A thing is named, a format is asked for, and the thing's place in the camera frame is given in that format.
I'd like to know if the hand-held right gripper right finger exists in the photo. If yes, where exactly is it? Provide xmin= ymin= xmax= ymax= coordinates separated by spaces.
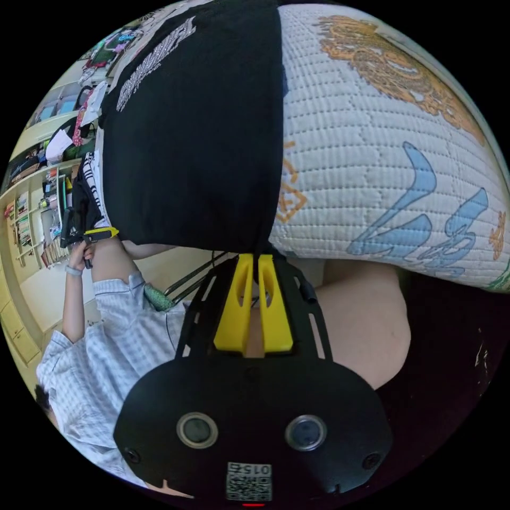
xmin=258 ymin=254 xmax=295 ymax=356

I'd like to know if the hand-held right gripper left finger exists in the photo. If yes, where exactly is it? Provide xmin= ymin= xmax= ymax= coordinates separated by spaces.
xmin=213 ymin=254 xmax=254 ymax=356

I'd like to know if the black shirt with white lettering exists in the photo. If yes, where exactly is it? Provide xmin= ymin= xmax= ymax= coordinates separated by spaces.
xmin=71 ymin=0 xmax=285 ymax=255

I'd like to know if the person's left forearm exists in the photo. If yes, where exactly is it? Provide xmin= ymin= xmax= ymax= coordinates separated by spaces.
xmin=61 ymin=267 xmax=100 ymax=344

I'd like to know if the person's left hand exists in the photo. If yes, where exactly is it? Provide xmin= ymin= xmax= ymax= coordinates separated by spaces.
xmin=66 ymin=239 xmax=96 ymax=276

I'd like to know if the cluttered white bookshelf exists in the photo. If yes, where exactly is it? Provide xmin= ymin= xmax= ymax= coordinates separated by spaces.
xmin=2 ymin=52 xmax=114 ymax=273

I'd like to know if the pale yellow cupboard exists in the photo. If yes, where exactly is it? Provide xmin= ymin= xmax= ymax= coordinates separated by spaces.
xmin=0 ymin=296 xmax=41 ymax=368

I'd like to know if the person's body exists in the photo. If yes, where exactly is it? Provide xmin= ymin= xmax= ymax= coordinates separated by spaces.
xmin=33 ymin=238 xmax=412 ymax=499

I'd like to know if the bed with white printed quilt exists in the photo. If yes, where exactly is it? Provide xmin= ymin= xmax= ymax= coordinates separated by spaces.
xmin=268 ymin=3 xmax=510 ymax=294

